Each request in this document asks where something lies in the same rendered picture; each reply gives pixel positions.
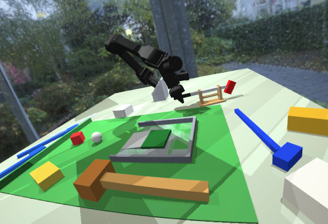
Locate red cube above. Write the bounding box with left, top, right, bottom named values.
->
left=70, top=131, right=86, bottom=146

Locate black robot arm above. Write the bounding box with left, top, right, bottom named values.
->
left=105, top=33, right=189, bottom=88

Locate white ball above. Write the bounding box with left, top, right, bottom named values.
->
left=91, top=132, right=102, bottom=142

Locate green rectangular mat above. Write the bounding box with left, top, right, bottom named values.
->
left=0, top=105, right=259, bottom=224

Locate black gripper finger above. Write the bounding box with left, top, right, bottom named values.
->
left=174, top=93, right=184, bottom=104

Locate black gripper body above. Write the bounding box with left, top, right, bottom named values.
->
left=162, top=72, right=185, bottom=98

